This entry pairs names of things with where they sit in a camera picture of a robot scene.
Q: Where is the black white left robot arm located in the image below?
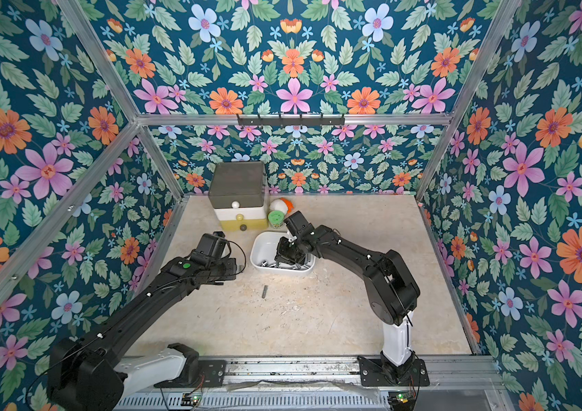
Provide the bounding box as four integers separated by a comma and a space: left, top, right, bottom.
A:
46, 231, 241, 410

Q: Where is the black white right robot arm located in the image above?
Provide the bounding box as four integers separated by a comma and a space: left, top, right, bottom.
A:
275, 212, 420, 385

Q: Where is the white plastic storage tray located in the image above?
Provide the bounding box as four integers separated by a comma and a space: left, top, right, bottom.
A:
250, 231, 317, 276

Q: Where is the grey white yellow drawer box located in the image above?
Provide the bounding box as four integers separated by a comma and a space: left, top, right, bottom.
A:
208, 161, 269, 231

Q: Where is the sockets pile in tray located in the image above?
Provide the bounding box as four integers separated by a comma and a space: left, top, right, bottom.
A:
255, 261, 315, 272

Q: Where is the white orange ball toy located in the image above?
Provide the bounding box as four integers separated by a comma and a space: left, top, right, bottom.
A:
269, 198, 294, 215

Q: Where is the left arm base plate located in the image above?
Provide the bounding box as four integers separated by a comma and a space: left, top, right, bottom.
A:
167, 358, 228, 389

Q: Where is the black wall hook rail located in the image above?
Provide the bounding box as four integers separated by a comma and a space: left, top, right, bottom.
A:
236, 114, 346, 128

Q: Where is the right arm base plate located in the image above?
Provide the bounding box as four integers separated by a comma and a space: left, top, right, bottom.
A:
357, 353, 430, 387

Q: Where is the aluminium front rail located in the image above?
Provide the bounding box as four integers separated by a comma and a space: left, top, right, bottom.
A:
111, 354, 514, 410

